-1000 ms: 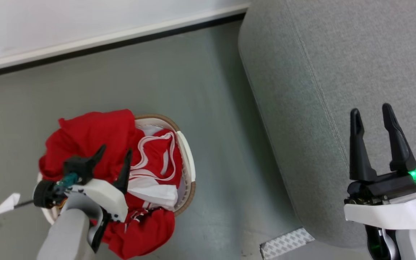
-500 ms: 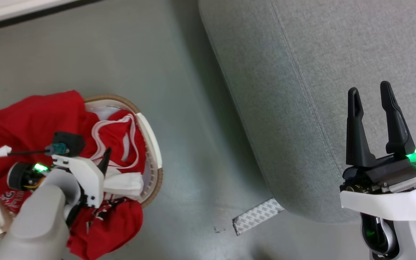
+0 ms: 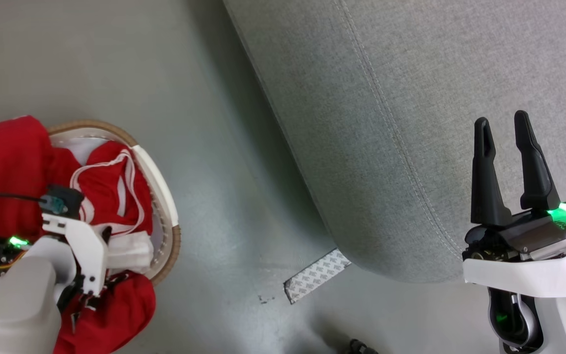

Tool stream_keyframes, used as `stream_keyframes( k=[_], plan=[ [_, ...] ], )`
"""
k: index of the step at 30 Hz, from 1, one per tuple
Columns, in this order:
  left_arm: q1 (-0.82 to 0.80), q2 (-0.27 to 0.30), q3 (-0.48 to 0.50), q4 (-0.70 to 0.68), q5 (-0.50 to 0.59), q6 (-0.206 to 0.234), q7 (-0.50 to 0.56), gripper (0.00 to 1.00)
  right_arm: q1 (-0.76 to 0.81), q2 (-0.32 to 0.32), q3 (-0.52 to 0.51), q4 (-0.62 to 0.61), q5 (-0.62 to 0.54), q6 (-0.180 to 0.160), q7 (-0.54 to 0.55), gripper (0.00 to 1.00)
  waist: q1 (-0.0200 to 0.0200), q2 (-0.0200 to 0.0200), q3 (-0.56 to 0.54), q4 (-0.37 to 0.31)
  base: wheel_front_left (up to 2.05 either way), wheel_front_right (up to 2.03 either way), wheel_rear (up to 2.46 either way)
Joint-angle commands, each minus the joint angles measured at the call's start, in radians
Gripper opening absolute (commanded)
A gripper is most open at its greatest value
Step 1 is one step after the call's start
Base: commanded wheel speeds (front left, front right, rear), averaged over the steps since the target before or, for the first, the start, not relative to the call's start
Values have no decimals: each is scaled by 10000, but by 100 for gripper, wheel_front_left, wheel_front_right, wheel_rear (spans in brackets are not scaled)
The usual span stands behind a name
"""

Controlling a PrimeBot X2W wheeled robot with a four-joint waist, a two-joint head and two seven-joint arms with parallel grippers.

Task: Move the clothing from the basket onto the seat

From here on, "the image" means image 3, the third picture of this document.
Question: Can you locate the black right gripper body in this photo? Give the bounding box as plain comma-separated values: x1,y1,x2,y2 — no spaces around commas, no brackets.
462,198,566,263

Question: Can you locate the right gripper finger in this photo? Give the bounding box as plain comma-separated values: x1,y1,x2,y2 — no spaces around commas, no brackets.
470,117,512,227
514,110,561,211

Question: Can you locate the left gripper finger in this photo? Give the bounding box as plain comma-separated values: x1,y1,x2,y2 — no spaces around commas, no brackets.
81,291,101,312
57,275,87,314

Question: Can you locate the red jersey with white stripes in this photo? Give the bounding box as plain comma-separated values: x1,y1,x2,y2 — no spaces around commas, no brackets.
0,116,156,354

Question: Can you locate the white basket with brown rim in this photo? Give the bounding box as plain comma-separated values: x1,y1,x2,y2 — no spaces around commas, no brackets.
47,120,182,287

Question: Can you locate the white basket liner cloth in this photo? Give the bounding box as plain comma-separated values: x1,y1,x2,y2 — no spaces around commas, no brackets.
51,137,116,166

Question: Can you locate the grey fabric sofa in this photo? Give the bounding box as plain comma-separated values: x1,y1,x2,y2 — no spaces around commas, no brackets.
223,0,566,284

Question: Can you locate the patterned white tape strip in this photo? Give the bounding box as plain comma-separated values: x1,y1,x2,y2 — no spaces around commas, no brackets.
283,248,352,305

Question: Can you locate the white right camera bracket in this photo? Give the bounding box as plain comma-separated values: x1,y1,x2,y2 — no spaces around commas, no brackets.
462,246,566,298

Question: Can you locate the black cable with white tag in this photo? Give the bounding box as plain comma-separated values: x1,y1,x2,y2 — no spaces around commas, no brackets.
0,187,48,203

